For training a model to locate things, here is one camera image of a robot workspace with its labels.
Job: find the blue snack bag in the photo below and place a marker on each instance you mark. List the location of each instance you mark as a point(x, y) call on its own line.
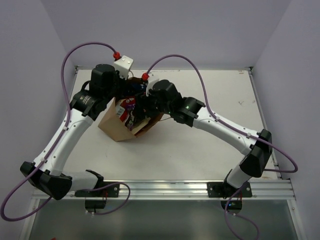
point(137, 87)

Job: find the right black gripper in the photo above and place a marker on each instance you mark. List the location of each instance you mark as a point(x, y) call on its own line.
point(142, 102)

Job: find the cream snack packet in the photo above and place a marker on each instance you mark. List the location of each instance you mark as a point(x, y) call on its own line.
point(140, 125)

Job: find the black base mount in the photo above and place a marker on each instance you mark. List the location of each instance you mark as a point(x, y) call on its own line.
point(97, 200)
point(223, 191)

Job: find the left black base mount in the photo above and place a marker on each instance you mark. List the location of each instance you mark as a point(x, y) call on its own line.
point(97, 200)

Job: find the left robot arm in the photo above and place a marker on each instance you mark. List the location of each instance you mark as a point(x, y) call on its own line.
point(46, 171)

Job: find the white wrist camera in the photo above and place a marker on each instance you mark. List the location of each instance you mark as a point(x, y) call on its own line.
point(151, 80)
point(122, 64)

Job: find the aluminium mounting rail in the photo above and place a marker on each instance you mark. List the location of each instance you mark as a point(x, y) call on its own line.
point(266, 189)

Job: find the red snack packet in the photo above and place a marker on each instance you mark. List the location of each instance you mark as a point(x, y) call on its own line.
point(124, 107)

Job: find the brown paper bag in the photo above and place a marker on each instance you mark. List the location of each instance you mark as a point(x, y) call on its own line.
point(112, 126)

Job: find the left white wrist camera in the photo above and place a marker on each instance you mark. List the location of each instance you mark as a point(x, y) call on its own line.
point(122, 64)

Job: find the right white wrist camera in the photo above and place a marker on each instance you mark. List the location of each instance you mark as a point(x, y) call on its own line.
point(151, 80)

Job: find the purple candy packet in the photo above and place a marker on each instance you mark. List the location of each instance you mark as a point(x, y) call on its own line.
point(130, 118)

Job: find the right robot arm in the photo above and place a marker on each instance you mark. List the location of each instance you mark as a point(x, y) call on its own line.
point(162, 97)

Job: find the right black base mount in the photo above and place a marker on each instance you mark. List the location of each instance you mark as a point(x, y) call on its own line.
point(223, 191)

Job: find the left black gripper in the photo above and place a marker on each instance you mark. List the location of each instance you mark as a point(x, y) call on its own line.
point(124, 88)

